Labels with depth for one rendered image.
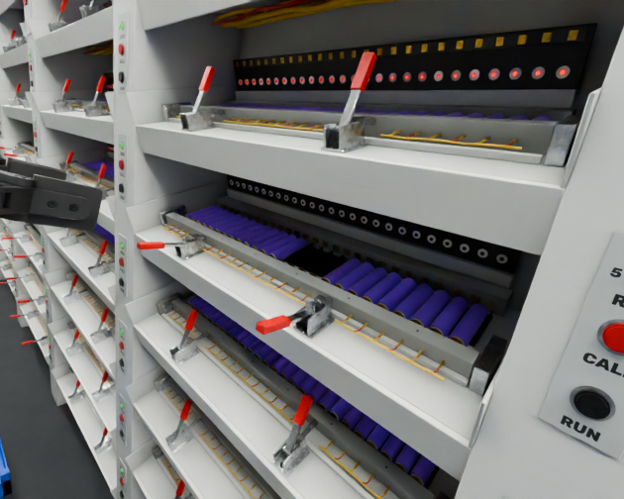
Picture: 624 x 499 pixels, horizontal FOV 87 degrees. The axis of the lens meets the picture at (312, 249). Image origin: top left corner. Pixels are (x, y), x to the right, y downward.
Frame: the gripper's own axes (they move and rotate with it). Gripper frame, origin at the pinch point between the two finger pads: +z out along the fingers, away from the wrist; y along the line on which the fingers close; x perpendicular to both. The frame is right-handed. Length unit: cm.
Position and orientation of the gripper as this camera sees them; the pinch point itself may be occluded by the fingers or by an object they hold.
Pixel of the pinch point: (64, 195)
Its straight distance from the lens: 33.5
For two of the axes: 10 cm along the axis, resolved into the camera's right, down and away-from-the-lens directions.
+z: 6.1, 1.0, 7.9
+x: 2.9, -9.5, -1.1
